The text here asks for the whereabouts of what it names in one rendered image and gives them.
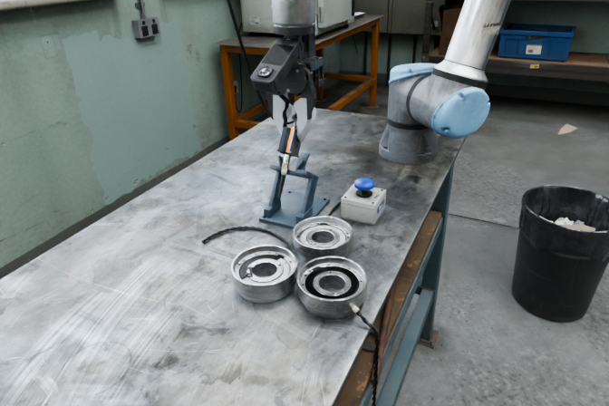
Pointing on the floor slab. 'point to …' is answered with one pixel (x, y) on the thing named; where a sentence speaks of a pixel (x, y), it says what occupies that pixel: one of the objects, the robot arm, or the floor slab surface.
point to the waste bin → (560, 251)
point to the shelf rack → (594, 70)
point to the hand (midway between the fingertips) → (291, 136)
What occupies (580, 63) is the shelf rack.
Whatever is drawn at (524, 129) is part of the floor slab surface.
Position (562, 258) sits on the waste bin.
